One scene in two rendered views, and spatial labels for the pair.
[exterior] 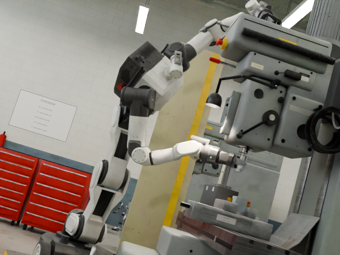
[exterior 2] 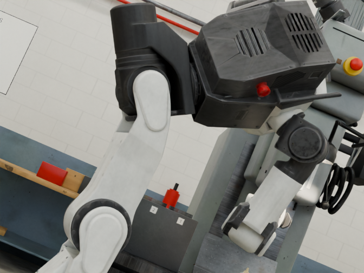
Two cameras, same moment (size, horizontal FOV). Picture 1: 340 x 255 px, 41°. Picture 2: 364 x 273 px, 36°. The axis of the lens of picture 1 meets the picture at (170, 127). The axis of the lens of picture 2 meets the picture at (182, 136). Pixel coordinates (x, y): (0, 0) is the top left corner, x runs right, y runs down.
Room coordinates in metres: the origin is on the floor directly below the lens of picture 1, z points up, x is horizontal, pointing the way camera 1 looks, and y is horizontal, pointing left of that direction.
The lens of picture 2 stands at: (2.38, 1.61, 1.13)
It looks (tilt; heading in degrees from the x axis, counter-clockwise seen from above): 7 degrees up; 275
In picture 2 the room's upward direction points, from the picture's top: 23 degrees clockwise
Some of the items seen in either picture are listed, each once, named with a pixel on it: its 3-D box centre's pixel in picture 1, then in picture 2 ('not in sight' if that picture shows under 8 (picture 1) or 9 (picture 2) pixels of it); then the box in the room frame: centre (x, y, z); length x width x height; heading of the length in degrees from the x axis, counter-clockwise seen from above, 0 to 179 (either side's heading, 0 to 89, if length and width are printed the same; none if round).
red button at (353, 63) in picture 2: (219, 42); (355, 64); (2.11, -0.11, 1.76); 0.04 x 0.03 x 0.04; 5
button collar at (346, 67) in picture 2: (224, 43); (352, 66); (2.11, -0.14, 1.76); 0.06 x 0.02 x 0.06; 5
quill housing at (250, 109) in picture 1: (254, 115); (299, 155); (2.13, -0.37, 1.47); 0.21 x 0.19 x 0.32; 5
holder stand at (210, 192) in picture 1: (216, 203); (157, 231); (2.49, -0.36, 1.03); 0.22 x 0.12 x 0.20; 13
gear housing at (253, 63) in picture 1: (272, 76); (318, 103); (2.13, -0.41, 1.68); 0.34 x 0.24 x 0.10; 95
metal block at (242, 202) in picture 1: (238, 204); not in sight; (1.98, -0.38, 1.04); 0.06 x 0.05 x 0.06; 8
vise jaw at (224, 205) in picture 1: (225, 205); not in sight; (1.97, -0.32, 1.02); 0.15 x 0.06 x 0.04; 8
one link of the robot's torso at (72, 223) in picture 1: (86, 227); not in sight; (2.74, 0.30, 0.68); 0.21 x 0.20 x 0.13; 24
